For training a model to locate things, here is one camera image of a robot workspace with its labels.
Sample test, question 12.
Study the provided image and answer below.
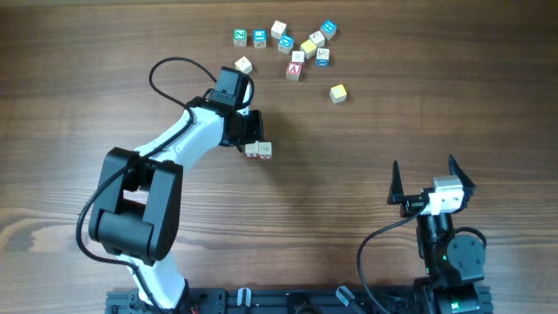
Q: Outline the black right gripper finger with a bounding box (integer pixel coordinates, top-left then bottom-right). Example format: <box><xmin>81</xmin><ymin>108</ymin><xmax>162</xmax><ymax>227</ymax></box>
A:
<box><xmin>448</xmin><ymin>154</ymin><xmax>476</xmax><ymax>192</ymax></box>
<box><xmin>387</xmin><ymin>160</ymin><xmax>405</xmax><ymax>205</ymax></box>

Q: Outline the white red-striped wooden block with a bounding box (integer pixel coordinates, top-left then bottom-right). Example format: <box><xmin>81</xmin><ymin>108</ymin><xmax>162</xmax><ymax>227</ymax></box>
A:
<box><xmin>244</xmin><ymin>141</ymin><xmax>259</xmax><ymax>159</ymax></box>

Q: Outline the white red-check wooden block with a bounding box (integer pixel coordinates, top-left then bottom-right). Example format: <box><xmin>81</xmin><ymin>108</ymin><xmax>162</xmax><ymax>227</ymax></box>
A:
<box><xmin>258</xmin><ymin>141</ymin><xmax>272</xmax><ymax>160</ymax></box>

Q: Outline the small white red-drawing block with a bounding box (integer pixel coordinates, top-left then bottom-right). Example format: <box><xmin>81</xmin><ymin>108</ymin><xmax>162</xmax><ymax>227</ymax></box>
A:
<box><xmin>291</xmin><ymin>51</ymin><xmax>305</xmax><ymax>64</ymax></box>

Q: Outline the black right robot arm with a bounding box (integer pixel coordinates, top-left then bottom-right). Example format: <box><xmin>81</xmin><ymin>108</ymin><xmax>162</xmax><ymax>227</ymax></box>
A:
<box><xmin>387</xmin><ymin>156</ymin><xmax>487</xmax><ymax>313</ymax></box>

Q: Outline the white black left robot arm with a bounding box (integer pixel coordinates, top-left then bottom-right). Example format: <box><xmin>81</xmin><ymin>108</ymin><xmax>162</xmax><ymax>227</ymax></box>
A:
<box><xmin>76</xmin><ymin>67</ymin><xmax>262</xmax><ymax>313</ymax></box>

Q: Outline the cream green-side wooden block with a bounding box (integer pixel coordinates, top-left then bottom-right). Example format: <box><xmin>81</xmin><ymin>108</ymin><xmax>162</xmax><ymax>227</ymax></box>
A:
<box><xmin>235</xmin><ymin>57</ymin><xmax>253</xmax><ymax>74</ymax></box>

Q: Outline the red letter A block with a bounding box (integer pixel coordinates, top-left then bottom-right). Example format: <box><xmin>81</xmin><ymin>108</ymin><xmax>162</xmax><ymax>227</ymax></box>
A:
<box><xmin>286</xmin><ymin>62</ymin><xmax>303</xmax><ymax>81</ymax></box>

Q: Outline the green letter N block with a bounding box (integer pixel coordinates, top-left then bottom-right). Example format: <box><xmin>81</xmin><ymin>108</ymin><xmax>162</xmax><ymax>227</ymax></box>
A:
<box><xmin>233</xmin><ymin>28</ymin><xmax>248</xmax><ymax>47</ymax></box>

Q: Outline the blue top wooden block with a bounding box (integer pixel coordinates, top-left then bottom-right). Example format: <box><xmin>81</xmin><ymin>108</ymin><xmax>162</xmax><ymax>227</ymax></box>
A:
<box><xmin>253</xmin><ymin>29</ymin><xmax>267</xmax><ymax>49</ymax></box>

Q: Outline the blue letter D block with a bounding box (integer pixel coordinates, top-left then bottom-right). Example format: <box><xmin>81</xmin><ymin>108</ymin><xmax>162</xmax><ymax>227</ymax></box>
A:
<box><xmin>278</xmin><ymin>34</ymin><xmax>294</xmax><ymax>55</ymax></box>

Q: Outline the lone yellow wooden block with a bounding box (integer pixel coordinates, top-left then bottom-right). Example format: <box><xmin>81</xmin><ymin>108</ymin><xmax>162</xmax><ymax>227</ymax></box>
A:
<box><xmin>330</xmin><ymin>84</ymin><xmax>348</xmax><ymax>103</ymax></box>

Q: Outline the yellow top wooden block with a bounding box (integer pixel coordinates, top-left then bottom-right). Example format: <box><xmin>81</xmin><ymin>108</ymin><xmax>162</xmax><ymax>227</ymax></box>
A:
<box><xmin>300</xmin><ymin>39</ymin><xmax>317</xmax><ymax>59</ymax></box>

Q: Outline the plain top wooden block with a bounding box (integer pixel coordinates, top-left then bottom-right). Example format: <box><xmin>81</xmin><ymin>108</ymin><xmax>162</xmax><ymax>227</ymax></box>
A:
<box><xmin>271</xmin><ymin>20</ymin><xmax>287</xmax><ymax>39</ymax></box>

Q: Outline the white top blue-side block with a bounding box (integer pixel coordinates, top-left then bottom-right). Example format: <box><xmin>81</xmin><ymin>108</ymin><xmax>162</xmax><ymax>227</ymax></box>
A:
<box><xmin>316</xmin><ymin>48</ymin><xmax>330</xmax><ymax>67</ymax></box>

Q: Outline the white picture wooden block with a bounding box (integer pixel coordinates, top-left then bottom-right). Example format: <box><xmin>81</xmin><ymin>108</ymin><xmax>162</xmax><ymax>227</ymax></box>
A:
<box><xmin>309</xmin><ymin>31</ymin><xmax>326</xmax><ymax>48</ymax></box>

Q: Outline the blue top tilted block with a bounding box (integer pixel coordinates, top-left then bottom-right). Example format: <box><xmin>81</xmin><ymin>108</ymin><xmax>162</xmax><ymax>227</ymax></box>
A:
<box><xmin>320</xmin><ymin>20</ymin><xmax>337</xmax><ymax>40</ymax></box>

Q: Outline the black camera cable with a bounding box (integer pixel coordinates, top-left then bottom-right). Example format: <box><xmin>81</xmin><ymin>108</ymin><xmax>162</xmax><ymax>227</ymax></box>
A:
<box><xmin>356</xmin><ymin>203</ymin><xmax>431</xmax><ymax>314</ymax></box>

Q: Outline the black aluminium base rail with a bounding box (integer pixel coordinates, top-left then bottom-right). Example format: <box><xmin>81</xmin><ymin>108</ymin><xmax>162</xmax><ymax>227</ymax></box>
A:
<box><xmin>105</xmin><ymin>285</ymin><xmax>495</xmax><ymax>314</ymax></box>

